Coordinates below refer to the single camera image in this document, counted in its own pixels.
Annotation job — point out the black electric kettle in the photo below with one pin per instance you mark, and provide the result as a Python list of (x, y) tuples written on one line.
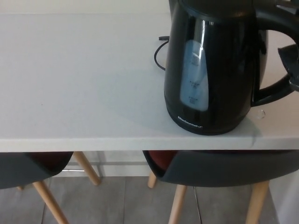
[(217, 70)]

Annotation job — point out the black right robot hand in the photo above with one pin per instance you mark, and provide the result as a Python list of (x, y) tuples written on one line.
[(290, 63)]

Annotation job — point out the grey chair with wooden legs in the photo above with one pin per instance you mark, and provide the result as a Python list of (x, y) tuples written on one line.
[(21, 168), (222, 168)]

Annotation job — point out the chrome footrest bar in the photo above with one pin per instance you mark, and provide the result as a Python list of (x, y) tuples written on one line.
[(73, 171)]

